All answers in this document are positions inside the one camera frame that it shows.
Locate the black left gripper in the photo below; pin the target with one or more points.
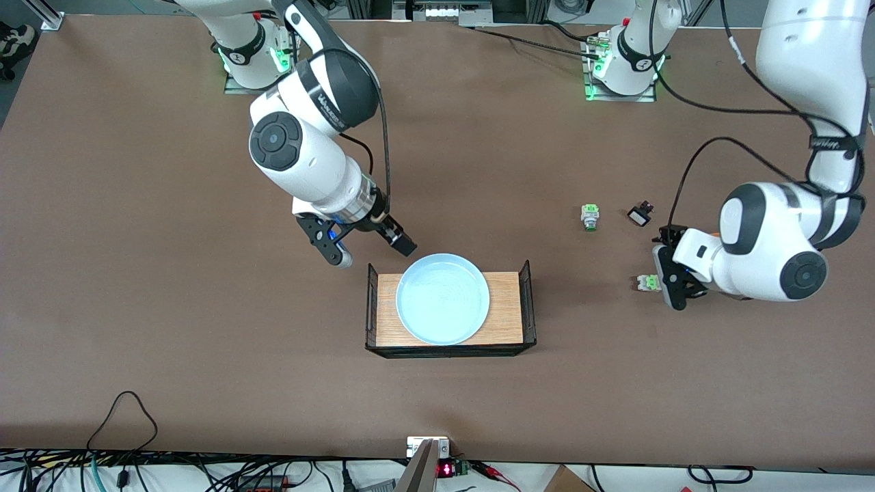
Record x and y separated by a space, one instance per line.
662 236

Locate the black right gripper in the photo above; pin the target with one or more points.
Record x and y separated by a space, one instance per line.
387 225

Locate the green white switch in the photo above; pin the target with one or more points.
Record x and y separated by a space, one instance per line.
648 283

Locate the light blue round plate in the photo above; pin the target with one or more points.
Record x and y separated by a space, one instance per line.
437 301

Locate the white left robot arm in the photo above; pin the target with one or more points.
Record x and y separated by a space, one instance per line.
772 239

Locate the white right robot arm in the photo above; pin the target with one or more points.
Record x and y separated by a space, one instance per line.
301 157

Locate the silver mounting plate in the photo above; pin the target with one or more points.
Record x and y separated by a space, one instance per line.
443 447

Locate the wooden shelf with mesh sides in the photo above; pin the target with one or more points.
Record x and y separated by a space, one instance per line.
506 307

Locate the small red digit display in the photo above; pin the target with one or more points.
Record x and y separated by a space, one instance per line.
446 469

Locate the brown cardboard piece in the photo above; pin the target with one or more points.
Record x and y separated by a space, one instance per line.
567 482

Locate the camouflage shoe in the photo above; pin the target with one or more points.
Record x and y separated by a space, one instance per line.
17 44

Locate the black switch with white face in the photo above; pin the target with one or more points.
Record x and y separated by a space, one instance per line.
639 217

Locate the green push button switch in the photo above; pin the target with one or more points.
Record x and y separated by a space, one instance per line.
590 215

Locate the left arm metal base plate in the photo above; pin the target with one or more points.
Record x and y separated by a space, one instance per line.
618 98

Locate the grey camera pole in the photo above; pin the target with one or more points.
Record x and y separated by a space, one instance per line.
420 475

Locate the aluminium frame profile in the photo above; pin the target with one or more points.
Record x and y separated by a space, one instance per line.
49 15

